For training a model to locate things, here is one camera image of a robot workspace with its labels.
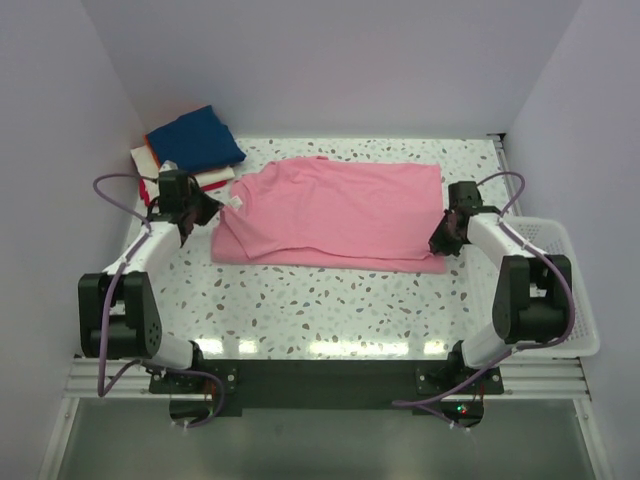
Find pink t shirt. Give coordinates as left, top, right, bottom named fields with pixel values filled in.
left=211, top=156, right=446, bottom=274

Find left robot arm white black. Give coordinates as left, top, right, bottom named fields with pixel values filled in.
left=78, top=169, right=223, bottom=392

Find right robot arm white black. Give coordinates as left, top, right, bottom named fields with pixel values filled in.
left=429, top=181, right=576, bottom=393

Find red folded t shirt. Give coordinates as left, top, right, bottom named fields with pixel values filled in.
left=139, top=180, right=228, bottom=207

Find white folded t shirt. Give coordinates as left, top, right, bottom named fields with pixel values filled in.
left=130, top=146, right=235, bottom=190

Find blue folded t shirt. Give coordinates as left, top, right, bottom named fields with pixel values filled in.
left=145, top=105, right=246, bottom=174

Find orange folded t shirt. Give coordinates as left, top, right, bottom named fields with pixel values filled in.
left=143, top=134, right=164, bottom=169

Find white plastic laundry basket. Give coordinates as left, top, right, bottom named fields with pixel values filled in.
left=462, top=215, right=601, bottom=359

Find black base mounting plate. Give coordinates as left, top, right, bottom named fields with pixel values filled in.
left=149, top=360, right=474, bottom=418

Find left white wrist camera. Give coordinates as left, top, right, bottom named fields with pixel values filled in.
left=159, top=160, right=179, bottom=173

